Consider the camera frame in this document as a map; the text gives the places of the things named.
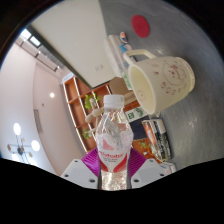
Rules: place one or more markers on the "small blue red oval object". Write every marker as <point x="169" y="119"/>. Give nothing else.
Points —
<point x="123" y="37"/>

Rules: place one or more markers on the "white wall outlet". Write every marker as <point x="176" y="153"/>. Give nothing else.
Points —
<point x="98" y="67"/>

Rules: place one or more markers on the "clear plastic water bottle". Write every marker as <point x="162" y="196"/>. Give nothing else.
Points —
<point x="113" y="143"/>

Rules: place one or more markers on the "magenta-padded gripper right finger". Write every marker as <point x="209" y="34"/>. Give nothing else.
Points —
<point x="148" y="171"/>

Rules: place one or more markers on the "grey curtain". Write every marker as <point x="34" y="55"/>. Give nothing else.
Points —
<point x="48" y="58"/>

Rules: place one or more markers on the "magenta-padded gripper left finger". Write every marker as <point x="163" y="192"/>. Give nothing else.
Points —
<point x="75" y="171"/>

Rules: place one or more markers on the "window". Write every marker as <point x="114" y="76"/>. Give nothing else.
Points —
<point x="31" y="38"/>

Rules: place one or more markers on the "green white box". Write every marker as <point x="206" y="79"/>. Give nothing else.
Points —
<point x="126" y="81"/>

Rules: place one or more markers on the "recessed ceiling lights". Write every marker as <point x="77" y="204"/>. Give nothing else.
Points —
<point x="52" y="95"/>

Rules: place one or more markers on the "branched ceiling lamp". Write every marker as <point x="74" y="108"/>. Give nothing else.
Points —
<point x="20" y="146"/>

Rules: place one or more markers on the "colourful book stack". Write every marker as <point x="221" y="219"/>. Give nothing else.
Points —
<point x="168" y="166"/>

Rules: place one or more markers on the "flat round red coaster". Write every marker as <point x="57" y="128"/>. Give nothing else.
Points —
<point x="140" y="26"/>

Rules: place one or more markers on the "tall green white carton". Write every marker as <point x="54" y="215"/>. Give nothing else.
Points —
<point x="135" y="113"/>

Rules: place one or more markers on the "orange wooden shelf unit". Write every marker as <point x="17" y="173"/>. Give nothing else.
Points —
<point x="75" y="100"/>

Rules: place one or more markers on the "ceiling air vent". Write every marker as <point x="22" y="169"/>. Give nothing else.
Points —
<point x="38" y="120"/>

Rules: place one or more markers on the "black track light rail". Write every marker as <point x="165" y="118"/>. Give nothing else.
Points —
<point x="33" y="53"/>

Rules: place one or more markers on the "cream ceramic mug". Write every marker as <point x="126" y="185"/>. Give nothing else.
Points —
<point x="166" y="80"/>

